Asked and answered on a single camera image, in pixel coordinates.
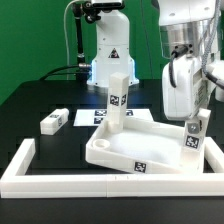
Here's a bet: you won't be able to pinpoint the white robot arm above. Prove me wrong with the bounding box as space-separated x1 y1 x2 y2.
90 0 224 134

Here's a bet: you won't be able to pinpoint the white U-shaped obstacle frame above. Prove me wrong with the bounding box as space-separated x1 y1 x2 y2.
0 137 224 198

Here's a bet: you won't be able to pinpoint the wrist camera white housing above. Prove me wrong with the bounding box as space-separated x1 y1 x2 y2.
206 60 224 90

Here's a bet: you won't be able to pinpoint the white desk top tray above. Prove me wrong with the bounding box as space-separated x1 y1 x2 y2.
85 117 206 175

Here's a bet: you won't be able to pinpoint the grey cable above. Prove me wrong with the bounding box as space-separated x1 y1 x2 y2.
63 0 81 67

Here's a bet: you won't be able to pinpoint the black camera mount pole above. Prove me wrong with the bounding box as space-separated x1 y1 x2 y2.
72 0 124 82

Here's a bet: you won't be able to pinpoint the fiducial marker base sheet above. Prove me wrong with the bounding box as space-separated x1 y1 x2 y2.
74 109 153 126

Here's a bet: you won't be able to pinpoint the black cables on table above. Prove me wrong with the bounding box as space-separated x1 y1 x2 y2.
39 64 92 82

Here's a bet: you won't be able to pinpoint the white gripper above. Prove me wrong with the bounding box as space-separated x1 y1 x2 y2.
162 56 210 134

